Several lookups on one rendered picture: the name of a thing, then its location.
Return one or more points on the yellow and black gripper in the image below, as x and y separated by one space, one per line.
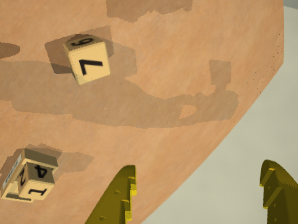
280 196

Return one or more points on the yellow number cube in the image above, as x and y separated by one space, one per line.
87 58
35 181

